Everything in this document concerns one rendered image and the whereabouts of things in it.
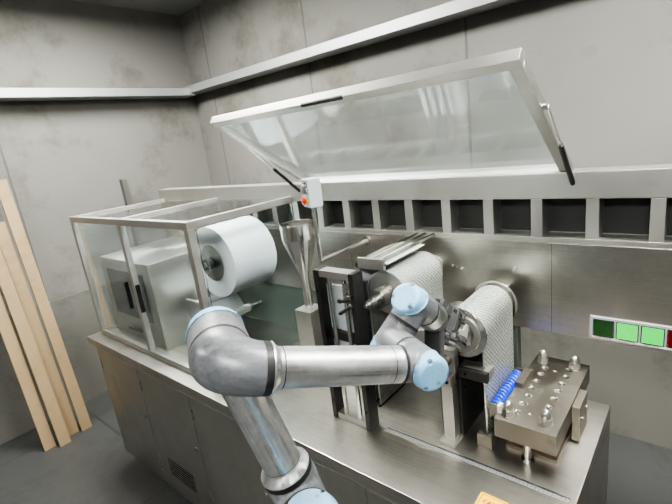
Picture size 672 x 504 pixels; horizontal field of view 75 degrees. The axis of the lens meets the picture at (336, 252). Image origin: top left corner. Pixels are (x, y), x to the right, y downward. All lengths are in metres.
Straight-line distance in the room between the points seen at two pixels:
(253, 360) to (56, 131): 3.43
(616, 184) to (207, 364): 1.15
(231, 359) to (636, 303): 1.15
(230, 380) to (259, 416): 0.21
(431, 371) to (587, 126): 1.94
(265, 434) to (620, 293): 1.06
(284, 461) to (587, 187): 1.08
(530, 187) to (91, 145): 3.41
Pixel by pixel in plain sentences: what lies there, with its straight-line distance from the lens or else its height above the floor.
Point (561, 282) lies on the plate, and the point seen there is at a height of 1.32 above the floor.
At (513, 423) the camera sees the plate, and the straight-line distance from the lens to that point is 1.36.
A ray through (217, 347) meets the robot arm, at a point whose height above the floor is 1.52.
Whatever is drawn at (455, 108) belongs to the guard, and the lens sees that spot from 1.23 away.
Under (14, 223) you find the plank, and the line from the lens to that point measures 3.66.
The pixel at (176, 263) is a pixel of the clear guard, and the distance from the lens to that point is 1.89.
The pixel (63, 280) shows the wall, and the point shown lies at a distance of 4.02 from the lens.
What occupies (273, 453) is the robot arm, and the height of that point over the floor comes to 1.21.
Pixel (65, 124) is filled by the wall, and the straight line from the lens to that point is 4.06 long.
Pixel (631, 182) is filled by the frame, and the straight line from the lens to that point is 1.43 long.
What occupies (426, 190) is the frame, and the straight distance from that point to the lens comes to 1.62.
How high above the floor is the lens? 1.83
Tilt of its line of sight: 15 degrees down
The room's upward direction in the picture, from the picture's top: 7 degrees counter-clockwise
